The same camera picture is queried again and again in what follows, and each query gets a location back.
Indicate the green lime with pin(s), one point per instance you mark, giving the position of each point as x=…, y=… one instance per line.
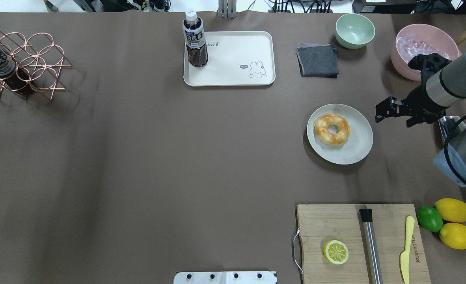
x=429, y=218

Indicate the mint green bowl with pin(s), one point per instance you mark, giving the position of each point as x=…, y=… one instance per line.
x=354, y=31

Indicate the half lemon slice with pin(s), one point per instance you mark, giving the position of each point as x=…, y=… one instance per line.
x=336, y=252

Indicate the steel ice scoop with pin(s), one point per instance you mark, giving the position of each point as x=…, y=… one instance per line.
x=447, y=123

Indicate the pink bowl of ice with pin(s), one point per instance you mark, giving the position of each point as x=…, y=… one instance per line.
x=420, y=39

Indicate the glazed twisted donut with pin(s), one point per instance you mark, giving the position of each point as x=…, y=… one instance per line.
x=332, y=129

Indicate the aluminium frame post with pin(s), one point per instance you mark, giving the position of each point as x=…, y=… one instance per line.
x=227, y=9

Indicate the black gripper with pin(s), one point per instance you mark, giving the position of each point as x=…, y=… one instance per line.
x=417, y=100

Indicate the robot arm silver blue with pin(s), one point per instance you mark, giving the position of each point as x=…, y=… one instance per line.
x=443, y=83

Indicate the folded grey cloth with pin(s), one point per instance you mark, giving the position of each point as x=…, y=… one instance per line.
x=318, y=60

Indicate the copper wire bottle rack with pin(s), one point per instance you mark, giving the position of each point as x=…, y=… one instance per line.
x=40, y=58

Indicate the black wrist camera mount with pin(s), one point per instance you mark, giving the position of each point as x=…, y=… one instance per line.
x=428, y=64

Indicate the steel muddler black tip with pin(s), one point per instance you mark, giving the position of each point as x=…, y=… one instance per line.
x=371, y=242

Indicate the cream rabbit tray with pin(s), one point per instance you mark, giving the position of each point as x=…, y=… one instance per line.
x=236, y=58

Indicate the bamboo cutting board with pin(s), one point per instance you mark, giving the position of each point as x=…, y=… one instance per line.
x=320, y=223

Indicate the yellow plastic knife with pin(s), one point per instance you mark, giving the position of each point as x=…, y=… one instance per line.
x=404, y=257

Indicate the grey round plate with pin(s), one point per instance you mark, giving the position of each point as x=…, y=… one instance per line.
x=358, y=145

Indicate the yellow lemon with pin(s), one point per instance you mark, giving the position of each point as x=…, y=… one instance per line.
x=454, y=235
x=451, y=209

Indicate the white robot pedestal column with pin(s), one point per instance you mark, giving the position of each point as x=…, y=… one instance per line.
x=226, y=277

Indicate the tea bottle on tray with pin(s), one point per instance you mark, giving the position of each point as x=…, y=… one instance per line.
x=194, y=35

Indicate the tea bottle in rack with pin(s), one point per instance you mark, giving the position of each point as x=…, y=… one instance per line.
x=15, y=78

